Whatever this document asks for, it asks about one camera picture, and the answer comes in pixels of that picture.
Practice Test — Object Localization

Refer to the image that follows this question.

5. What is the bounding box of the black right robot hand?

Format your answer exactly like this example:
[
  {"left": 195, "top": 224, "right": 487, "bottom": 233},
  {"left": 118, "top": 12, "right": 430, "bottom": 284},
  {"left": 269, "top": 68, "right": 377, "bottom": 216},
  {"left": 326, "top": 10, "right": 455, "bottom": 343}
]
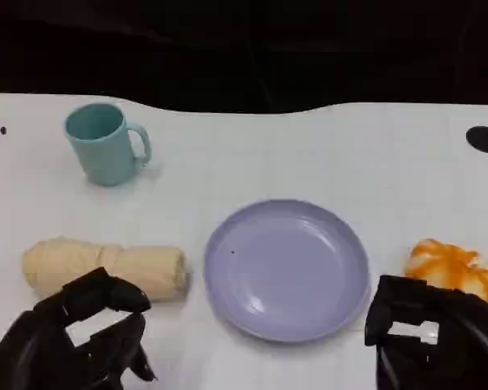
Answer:
[{"left": 364, "top": 275, "right": 488, "bottom": 390}]

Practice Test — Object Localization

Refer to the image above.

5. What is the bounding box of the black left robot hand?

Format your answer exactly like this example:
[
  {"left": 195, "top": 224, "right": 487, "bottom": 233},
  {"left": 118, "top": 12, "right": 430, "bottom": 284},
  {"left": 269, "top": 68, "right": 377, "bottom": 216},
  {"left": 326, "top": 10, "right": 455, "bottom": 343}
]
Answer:
[{"left": 0, "top": 266, "right": 158, "bottom": 390}]

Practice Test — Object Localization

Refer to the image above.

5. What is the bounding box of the beige towel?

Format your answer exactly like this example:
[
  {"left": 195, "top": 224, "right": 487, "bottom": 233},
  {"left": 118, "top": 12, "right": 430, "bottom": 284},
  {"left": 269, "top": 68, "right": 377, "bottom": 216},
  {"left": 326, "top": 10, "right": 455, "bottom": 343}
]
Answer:
[{"left": 22, "top": 236, "right": 188, "bottom": 302}]

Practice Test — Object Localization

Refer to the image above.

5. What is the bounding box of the orange and white toy bread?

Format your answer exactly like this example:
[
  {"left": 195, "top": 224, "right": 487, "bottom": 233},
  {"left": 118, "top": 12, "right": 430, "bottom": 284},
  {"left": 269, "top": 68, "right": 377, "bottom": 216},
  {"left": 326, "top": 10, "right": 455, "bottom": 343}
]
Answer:
[{"left": 404, "top": 238, "right": 488, "bottom": 306}]

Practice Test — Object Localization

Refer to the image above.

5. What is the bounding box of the lilac plate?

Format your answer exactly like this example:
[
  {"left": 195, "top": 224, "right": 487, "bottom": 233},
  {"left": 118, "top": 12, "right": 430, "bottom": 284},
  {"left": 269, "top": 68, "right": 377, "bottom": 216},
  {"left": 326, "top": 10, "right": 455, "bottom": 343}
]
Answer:
[{"left": 203, "top": 198, "right": 371, "bottom": 344}]

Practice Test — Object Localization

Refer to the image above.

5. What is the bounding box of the pale green mug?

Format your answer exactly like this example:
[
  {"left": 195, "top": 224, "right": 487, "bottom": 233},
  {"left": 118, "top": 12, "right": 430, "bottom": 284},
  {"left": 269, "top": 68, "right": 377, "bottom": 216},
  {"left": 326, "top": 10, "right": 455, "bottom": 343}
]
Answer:
[{"left": 63, "top": 102, "right": 153, "bottom": 187}]

